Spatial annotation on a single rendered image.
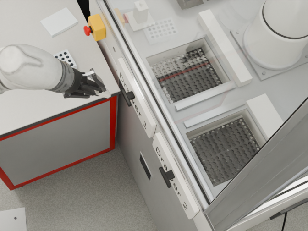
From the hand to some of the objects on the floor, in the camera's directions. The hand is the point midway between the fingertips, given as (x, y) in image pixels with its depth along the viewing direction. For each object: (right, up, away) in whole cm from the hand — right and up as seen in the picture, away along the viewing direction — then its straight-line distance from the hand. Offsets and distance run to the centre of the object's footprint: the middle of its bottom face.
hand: (101, 91), depth 140 cm
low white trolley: (-43, -14, +101) cm, 110 cm away
